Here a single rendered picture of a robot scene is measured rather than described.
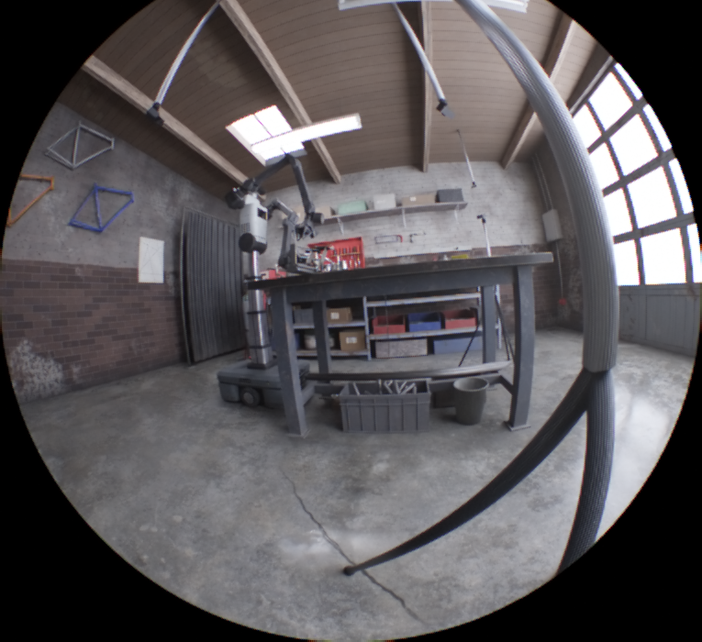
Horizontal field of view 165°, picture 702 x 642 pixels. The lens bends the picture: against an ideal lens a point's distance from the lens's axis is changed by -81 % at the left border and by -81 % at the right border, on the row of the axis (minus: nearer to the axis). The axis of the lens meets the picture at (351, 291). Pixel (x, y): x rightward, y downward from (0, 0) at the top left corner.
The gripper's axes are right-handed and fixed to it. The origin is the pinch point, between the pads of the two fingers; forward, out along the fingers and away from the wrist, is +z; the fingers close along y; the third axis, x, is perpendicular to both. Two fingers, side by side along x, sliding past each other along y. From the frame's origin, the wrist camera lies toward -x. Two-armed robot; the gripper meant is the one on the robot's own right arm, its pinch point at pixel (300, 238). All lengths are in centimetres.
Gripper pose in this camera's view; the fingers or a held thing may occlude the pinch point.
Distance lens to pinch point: 150.2
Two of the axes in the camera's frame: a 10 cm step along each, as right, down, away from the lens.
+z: -1.8, 8.7, -4.6
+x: -4.7, -4.8, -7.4
